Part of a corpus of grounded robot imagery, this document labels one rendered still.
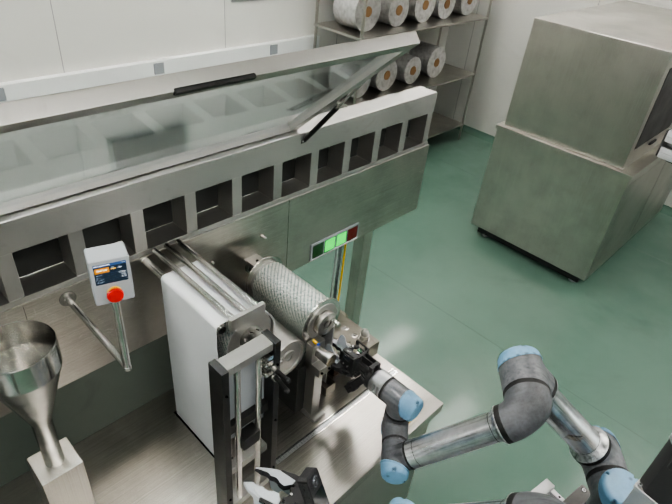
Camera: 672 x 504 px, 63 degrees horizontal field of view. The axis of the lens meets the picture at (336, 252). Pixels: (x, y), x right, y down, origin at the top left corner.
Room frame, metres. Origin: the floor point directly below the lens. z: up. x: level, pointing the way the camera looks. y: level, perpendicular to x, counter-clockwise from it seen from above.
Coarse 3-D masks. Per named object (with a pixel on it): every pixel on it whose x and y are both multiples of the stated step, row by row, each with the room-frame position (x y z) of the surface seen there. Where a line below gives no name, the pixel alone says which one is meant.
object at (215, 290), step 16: (176, 240) 1.19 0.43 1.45; (160, 256) 1.11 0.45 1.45; (176, 256) 1.12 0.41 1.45; (192, 256) 1.14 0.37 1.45; (176, 272) 1.06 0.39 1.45; (192, 272) 1.08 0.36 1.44; (208, 272) 1.09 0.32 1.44; (192, 288) 1.02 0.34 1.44; (208, 288) 1.03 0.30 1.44; (224, 288) 1.04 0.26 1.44; (240, 288) 1.02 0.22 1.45; (208, 304) 0.97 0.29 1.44; (224, 304) 0.98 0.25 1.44; (240, 304) 0.96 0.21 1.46; (256, 304) 0.97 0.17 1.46; (224, 320) 0.92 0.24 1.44; (240, 320) 0.92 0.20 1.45
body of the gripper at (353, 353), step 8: (344, 352) 1.13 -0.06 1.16; (352, 352) 1.14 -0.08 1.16; (360, 352) 1.15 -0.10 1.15; (368, 352) 1.16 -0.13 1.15; (344, 360) 1.13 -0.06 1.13; (352, 360) 1.11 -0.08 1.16; (360, 360) 1.13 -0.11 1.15; (368, 360) 1.11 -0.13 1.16; (376, 360) 1.12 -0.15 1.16; (344, 368) 1.13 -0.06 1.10; (352, 368) 1.11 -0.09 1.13; (360, 368) 1.11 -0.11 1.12; (368, 368) 1.10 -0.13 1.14; (376, 368) 1.10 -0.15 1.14; (352, 376) 1.11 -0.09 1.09; (368, 376) 1.08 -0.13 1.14
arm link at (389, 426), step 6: (384, 414) 1.02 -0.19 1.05; (384, 420) 1.01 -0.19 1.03; (390, 420) 1.00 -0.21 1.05; (396, 420) 0.99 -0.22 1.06; (384, 426) 0.99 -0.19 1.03; (390, 426) 0.98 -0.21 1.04; (396, 426) 0.98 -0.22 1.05; (402, 426) 0.99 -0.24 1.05; (384, 432) 0.97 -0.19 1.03; (390, 432) 0.96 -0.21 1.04; (396, 432) 0.96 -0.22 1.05; (402, 432) 0.97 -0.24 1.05
